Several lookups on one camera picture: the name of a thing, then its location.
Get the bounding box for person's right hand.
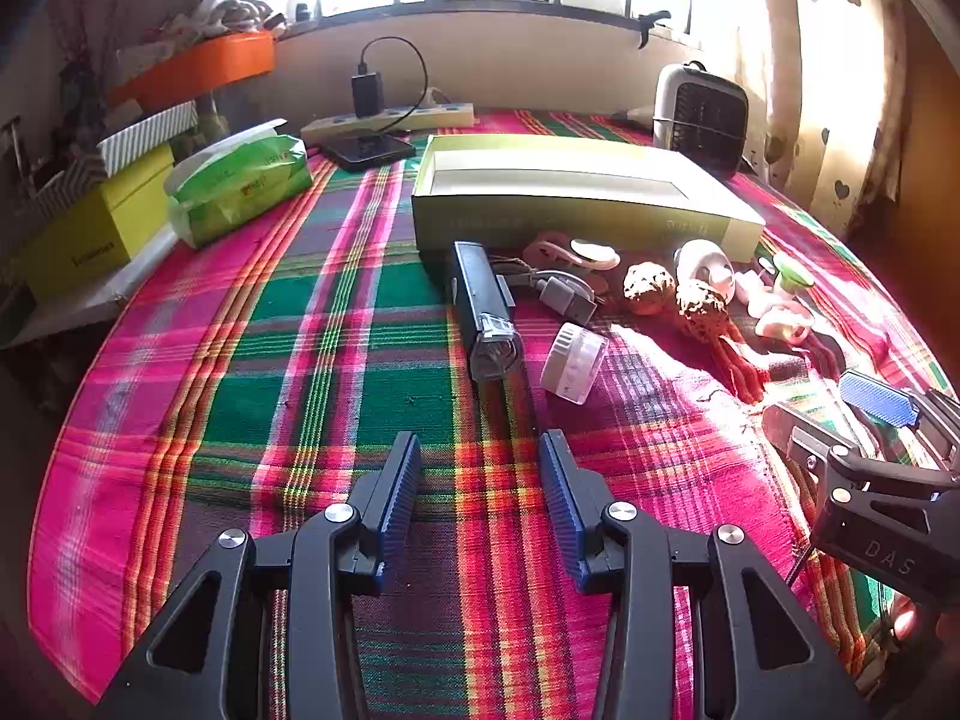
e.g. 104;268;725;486
896;604;947;644

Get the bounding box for pink plastic clip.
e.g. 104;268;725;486
525;231;622;276

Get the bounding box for dried branches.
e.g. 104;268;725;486
56;0;151;136

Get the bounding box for orange box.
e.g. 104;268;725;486
109;31;277;115

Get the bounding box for small white round case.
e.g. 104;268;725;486
540;324;610;404

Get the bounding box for brown walnut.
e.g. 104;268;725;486
675;279;732;338
624;262;680;316

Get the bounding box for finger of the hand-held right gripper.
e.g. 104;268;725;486
763;403;960;500
838;370;960;470

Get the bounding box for brown wooden cabinet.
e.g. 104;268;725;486
847;15;960;301

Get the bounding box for white power strip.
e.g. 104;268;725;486
301;101;476;143

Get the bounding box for green-topped white stand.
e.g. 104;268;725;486
772;251;817;295

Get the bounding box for black charger cable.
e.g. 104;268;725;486
360;36;430;137

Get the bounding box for white round plastic gadget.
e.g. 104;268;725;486
673;240;736;306

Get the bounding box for white plastic bag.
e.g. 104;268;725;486
191;0;290;42

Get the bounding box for green cardboard box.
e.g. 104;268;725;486
411;133;767;263

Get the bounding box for white charging cable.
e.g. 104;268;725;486
491;255;601;325

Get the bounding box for pink plastic holder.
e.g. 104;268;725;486
754;304;816;347

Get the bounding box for black charger adapter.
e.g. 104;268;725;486
352;73;383;119

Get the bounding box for yellow box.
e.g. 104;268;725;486
19;144;177;301

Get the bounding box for plaid blanket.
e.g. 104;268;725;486
30;106;960;720

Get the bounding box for grey desktop fan heater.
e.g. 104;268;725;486
652;61;751;179

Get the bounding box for striped box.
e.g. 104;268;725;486
30;101;200;218

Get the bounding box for heart-print curtain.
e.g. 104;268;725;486
750;0;931;241

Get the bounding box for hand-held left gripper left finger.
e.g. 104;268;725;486
94;431;425;720

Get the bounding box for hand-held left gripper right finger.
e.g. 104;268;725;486
538;429;871;720

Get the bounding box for black bike light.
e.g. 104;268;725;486
450;240;524;382

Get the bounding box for green tissue pack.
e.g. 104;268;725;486
163;118;314;250

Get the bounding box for black smartphone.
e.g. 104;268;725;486
322;131;417;170

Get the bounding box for small white suction knob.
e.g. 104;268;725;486
733;271;773;316

